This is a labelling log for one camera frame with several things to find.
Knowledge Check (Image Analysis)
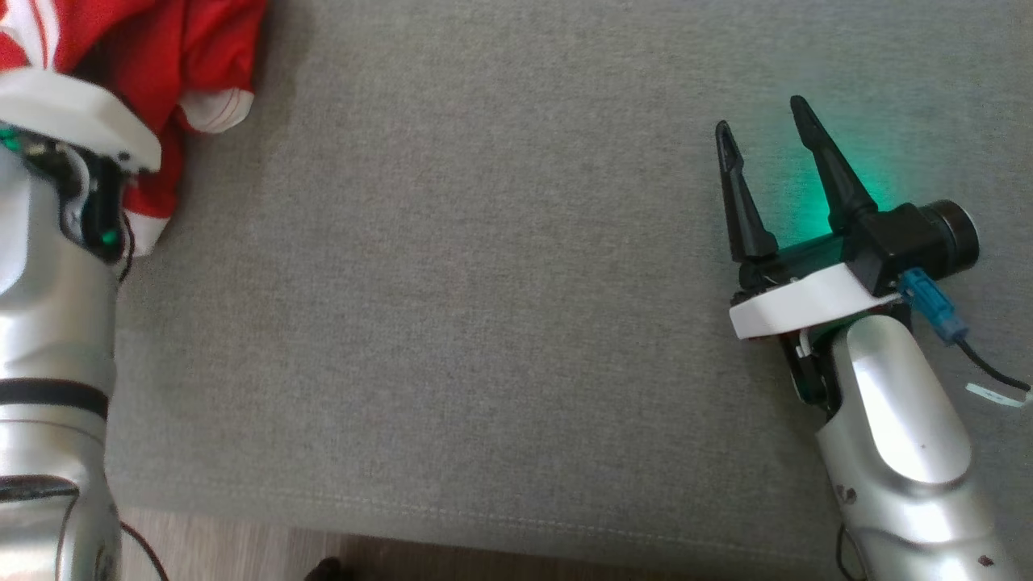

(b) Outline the thin black right camera cable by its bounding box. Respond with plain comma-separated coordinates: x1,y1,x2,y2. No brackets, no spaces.
956,337,1033,394

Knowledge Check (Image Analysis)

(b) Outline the blue right camera cable connector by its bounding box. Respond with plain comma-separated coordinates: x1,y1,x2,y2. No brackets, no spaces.
897,268,970,345

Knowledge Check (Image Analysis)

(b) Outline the red shirt with white cuffs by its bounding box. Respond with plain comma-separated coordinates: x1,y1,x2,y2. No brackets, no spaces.
0,0,270,257

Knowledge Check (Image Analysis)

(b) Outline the white cable label tag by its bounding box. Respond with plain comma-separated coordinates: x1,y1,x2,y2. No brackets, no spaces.
965,382,1033,409

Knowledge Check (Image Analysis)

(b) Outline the large grey sofa seat cushion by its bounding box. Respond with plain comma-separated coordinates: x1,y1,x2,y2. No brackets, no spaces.
105,0,1033,581

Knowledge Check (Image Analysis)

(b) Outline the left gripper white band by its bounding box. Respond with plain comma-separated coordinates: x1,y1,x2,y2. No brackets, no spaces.
0,68,163,265

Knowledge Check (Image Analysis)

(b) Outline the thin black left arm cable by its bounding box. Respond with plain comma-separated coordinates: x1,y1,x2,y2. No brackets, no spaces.
119,520,172,581

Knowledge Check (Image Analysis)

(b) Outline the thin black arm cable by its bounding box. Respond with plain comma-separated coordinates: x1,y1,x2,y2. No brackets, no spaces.
834,525,871,581
119,520,172,581

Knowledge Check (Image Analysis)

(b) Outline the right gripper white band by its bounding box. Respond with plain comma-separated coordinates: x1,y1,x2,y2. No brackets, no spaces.
715,95,903,414

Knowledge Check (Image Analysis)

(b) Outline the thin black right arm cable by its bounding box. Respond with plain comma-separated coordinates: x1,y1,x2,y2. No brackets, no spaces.
834,525,871,581

